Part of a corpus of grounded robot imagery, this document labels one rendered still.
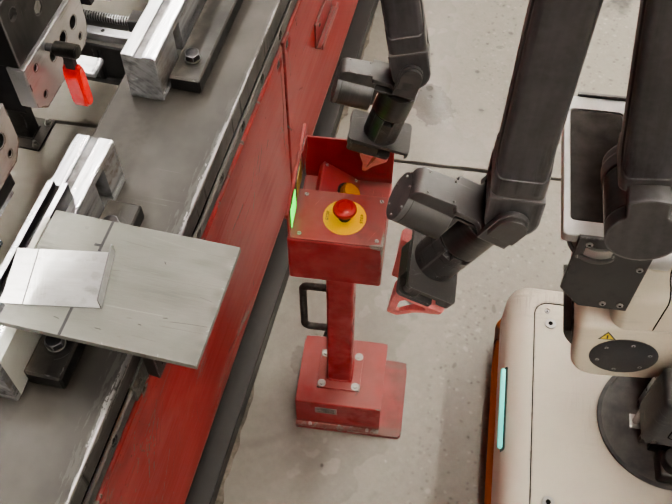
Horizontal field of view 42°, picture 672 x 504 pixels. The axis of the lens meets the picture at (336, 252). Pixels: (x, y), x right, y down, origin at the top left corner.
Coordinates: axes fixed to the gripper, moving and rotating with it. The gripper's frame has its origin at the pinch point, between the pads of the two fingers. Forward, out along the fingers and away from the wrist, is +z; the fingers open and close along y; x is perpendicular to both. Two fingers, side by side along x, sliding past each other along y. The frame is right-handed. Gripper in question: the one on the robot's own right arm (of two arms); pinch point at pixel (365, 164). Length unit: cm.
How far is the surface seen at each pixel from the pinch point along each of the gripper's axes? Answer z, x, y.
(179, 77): -2.0, -6.3, 33.9
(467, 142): 73, -79, -43
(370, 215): 1.5, 9.1, -2.3
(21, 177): 103, -49, 79
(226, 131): -0.8, 1.4, 24.1
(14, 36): -39, 28, 48
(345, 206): -0.4, 10.0, 2.4
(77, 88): -29, 25, 42
